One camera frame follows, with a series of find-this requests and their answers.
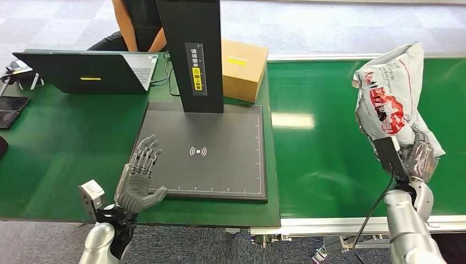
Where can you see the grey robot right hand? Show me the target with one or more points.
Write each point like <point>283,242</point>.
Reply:
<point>422,160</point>

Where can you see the black inbound scanner machine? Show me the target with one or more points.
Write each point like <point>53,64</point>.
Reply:
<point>218,164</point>

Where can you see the aluminium conveyor frame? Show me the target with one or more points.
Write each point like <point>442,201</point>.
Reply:
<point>327,225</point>

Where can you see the small device on stand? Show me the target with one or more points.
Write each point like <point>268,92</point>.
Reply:
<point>22,74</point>

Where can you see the dark open laptop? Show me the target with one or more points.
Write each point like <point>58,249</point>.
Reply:
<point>72,73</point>

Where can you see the brown cardboard box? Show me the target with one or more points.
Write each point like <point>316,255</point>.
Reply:
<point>242,73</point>

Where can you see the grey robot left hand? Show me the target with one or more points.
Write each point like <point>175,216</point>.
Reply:
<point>136,189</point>

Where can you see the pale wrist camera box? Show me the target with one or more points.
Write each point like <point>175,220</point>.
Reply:
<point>91,193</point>
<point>389,155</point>

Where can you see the black rounded object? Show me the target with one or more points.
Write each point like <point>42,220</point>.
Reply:
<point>2,147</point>

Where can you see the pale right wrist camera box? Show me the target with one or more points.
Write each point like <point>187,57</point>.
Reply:
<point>389,155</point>

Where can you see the green desk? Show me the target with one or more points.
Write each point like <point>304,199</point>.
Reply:
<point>65,153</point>

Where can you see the black phone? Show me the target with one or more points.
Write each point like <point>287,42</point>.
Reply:
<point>7,119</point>
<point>12,103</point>

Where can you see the green conveyor belt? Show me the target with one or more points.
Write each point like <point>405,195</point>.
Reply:
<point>335,156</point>

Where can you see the white plastic mailer package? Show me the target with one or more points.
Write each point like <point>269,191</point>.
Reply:
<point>389,83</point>

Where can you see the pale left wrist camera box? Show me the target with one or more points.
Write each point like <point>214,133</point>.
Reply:
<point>91,193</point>

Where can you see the person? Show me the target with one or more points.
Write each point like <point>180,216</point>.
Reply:
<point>142,25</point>

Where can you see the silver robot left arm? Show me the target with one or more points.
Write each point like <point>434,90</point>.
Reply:
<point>98,240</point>

